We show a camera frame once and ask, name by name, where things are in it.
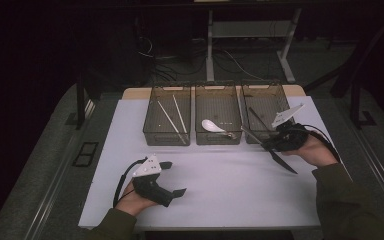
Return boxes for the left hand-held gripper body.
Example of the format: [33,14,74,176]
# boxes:
[131,153,176,208]

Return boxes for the dark floor cables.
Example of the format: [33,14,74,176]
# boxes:
[135,34,208,84]

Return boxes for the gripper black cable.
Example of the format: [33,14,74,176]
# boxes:
[112,156,148,209]
[298,123,344,165]

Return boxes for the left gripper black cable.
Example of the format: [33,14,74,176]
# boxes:
[112,156,148,209]

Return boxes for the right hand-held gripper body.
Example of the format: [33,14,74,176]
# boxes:
[269,102,310,153]

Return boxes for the person's right hand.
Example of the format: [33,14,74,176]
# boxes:
[280,131,340,168]

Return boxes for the white ceramic spoon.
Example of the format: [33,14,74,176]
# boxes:
[201,118,238,141]

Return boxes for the black metal stand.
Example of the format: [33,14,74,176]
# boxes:
[75,73,96,131]
[349,78,378,130]

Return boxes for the white floor cable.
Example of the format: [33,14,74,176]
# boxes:
[219,49,268,82]

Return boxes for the white metal desk frame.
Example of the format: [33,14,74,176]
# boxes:
[205,8,303,84]

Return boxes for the smoky clear plastic bin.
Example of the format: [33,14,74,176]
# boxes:
[240,81,299,145]
[194,83,244,146]
[142,84,192,147]

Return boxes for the person's left hand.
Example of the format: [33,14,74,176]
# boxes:
[114,181,159,217]

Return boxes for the white table mat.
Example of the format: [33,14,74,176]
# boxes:
[78,95,354,231]

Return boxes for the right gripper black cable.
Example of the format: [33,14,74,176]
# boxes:
[298,123,344,165]

